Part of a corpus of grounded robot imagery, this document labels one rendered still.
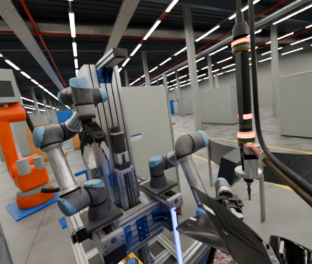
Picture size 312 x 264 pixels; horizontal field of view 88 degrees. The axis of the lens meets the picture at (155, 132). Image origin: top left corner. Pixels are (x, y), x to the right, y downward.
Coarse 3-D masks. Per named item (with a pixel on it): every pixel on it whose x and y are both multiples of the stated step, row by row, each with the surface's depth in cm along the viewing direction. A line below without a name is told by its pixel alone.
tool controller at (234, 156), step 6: (234, 150) 126; (228, 156) 117; (234, 156) 118; (222, 162) 116; (228, 162) 113; (234, 162) 109; (240, 162) 113; (222, 168) 117; (228, 168) 114; (234, 168) 110; (222, 174) 118; (228, 174) 115; (234, 174) 113; (228, 180) 116; (234, 180) 116
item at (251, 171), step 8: (256, 144) 42; (248, 152) 41; (248, 160) 43; (256, 160) 42; (240, 168) 49; (248, 168) 43; (256, 168) 43; (240, 176) 46; (248, 176) 44; (256, 176) 44
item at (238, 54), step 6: (240, 54) 40; (240, 60) 41; (240, 66) 41; (240, 72) 41; (240, 78) 41; (240, 84) 42; (240, 90) 42; (240, 96) 42; (240, 102) 42; (240, 108) 43; (240, 114) 43; (240, 120) 43
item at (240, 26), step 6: (240, 12) 40; (240, 18) 40; (240, 24) 40; (246, 24) 40; (234, 30) 41; (240, 30) 40; (246, 30) 40; (234, 36) 41; (240, 36) 43; (246, 36) 42; (240, 150) 46; (240, 156) 47; (246, 180) 47; (252, 180) 46
